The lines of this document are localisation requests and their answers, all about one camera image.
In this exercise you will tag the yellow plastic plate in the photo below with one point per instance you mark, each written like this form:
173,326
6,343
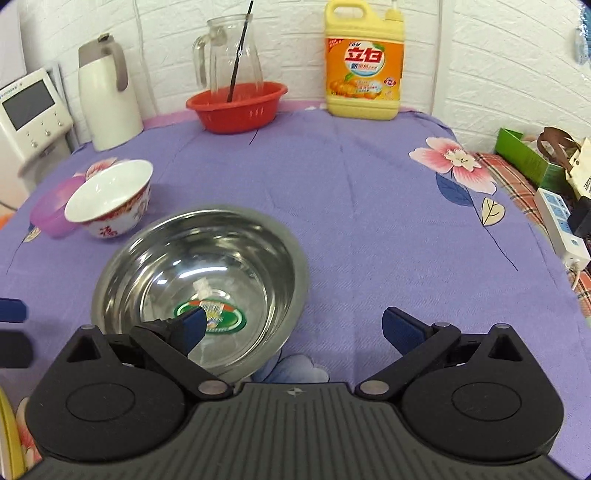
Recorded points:
10,438

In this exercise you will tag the black power adapter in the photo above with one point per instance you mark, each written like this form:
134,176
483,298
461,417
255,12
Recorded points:
581,221

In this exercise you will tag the green box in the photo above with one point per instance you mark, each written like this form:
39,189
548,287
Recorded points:
517,148

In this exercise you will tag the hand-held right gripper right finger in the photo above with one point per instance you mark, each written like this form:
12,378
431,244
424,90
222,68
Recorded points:
406,330

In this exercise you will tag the purple plastic bowl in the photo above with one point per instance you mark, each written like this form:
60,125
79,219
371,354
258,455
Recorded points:
51,207

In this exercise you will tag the purple floral tablecloth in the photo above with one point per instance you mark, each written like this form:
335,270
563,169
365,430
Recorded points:
369,207

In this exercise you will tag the white water dispenser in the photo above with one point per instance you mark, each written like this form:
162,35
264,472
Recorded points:
32,106

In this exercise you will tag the stainless steel bowl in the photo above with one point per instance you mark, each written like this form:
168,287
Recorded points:
221,258

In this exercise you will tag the glass pitcher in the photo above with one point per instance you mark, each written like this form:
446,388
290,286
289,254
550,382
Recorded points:
217,55

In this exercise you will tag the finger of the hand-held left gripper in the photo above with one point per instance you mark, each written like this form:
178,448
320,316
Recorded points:
11,310
14,349

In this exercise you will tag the yellow detergent bottle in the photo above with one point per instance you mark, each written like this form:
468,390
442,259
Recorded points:
364,69

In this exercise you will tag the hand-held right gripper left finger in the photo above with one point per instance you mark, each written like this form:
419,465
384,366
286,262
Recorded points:
190,328

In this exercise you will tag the white red-patterned bowl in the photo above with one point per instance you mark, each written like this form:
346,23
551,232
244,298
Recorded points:
106,189

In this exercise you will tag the red plastic basket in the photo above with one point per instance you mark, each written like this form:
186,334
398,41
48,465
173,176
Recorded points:
240,113

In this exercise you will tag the black stirring stick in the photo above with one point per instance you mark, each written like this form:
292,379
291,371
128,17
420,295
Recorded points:
240,50

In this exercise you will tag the white thermos jug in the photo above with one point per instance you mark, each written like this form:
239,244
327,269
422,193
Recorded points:
111,110

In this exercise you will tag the beige tote bag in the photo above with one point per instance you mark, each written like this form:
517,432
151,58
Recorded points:
581,170

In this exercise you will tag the white power strip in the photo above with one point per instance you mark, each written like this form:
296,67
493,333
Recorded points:
559,221

